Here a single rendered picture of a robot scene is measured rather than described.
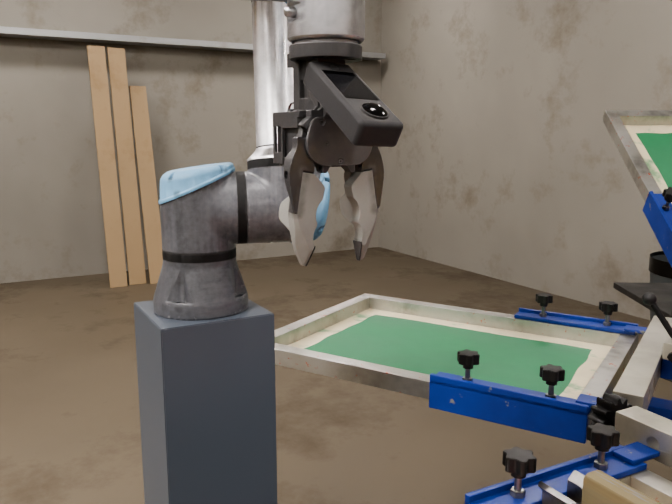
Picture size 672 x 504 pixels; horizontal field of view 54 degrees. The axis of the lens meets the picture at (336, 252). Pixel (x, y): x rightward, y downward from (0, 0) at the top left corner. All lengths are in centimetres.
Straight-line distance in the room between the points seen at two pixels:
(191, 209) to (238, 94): 683
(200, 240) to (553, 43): 571
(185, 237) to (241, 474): 39
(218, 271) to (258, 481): 35
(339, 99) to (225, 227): 47
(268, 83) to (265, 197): 18
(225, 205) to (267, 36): 27
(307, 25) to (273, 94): 43
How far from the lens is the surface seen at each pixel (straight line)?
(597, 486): 91
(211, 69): 774
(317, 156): 63
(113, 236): 683
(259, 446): 112
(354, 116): 57
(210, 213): 101
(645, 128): 249
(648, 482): 109
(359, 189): 66
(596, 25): 624
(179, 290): 104
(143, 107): 716
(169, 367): 101
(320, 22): 64
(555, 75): 647
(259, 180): 103
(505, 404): 130
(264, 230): 103
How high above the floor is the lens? 148
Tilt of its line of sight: 10 degrees down
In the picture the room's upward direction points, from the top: straight up
